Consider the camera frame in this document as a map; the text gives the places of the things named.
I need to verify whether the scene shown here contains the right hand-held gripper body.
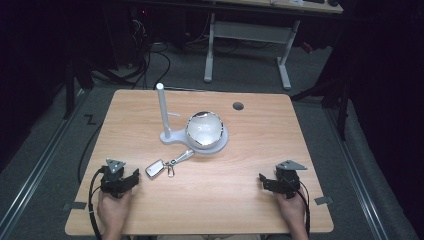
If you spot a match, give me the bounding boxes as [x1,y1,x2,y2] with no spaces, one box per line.
[265,159,309,200]

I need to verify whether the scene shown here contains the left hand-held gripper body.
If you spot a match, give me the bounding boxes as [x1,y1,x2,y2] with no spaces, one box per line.
[99,158,135,200]

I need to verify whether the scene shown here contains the person's left hand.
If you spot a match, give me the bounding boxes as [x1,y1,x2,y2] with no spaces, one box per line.
[96,188,133,234]

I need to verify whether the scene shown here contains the person's right hand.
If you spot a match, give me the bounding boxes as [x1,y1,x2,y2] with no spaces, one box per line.
[274,190,307,232]

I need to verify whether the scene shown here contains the grey tape piece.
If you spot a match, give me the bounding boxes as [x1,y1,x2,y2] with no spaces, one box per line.
[62,201,88,211]
[313,195,334,206]

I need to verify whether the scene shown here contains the shiny silver bowl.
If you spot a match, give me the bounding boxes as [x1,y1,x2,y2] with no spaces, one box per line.
[184,110,225,150]

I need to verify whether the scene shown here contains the black metal stand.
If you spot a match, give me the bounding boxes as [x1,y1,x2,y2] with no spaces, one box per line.
[289,78,352,142]
[62,58,95,120]

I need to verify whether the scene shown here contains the white-legged wooden desk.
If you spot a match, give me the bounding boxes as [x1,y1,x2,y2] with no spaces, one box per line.
[203,0,344,92]

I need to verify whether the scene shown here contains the silver car key with keychain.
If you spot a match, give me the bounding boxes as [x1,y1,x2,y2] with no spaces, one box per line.
[144,148,196,181]

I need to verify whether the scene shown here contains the black floor cable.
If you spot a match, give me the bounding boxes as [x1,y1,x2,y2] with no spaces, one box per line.
[76,122,104,185]

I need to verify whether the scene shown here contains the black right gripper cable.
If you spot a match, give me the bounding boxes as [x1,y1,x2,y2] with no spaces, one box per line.
[295,179,312,238]

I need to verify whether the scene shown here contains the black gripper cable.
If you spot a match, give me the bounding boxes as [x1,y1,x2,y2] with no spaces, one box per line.
[87,168,105,240]
[295,179,312,238]

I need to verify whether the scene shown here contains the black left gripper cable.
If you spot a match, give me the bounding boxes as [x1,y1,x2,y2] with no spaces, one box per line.
[87,168,105,240]

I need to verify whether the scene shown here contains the white stand with post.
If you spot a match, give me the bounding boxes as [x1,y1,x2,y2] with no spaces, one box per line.
[155,82,230,155]

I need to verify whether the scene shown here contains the metal floor rail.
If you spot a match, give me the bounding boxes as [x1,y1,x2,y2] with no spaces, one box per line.
[323,107,390,240]
[0,89,91,236]

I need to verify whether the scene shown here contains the bundle of black cables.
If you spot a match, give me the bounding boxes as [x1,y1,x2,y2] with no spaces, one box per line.
[93,13,172,90]

